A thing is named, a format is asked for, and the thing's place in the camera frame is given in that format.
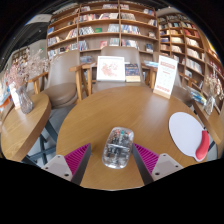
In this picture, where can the straight wooden bookshelf unit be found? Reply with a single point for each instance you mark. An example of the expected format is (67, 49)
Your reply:
(100, 30)

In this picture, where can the dark upright book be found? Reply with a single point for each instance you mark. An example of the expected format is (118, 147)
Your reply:
(132, 71)

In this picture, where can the white mouse pad red rest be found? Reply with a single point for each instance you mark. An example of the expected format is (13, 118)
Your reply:
(186, 133)

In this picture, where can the transparent computer mouse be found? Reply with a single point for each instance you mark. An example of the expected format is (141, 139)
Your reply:
(117, 148)

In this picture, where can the white framed floral picture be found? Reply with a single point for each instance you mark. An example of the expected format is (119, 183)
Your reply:
(110, 68)

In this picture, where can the small white card sign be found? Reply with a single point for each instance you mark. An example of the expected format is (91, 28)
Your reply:
(14, 96)

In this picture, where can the stack of colourful books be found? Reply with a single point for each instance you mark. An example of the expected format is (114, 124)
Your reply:
(197, 96)

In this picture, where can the white red sign wooden base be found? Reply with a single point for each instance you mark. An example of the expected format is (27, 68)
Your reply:
(165, 76)

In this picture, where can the curved wooden bookshelf unit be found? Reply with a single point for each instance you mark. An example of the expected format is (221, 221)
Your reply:
(190, 43)

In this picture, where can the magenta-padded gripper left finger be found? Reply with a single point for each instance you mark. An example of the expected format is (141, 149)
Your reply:
(56, 165)

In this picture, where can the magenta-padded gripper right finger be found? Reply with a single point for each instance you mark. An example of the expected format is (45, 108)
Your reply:
(166, 165)

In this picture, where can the glass vase pink dried flowers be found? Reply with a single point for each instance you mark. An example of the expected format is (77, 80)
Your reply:
(25, 100)

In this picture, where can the beige upholstered wooden armchair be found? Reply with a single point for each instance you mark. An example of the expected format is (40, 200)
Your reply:
(61, 78)
(182, 93)
(116, 51)

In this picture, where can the flat blue books stack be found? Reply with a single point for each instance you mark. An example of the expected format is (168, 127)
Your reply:
(150, 64)

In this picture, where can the distant wooden bookshelf unit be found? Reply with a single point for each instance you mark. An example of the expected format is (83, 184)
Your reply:
(20, 56)

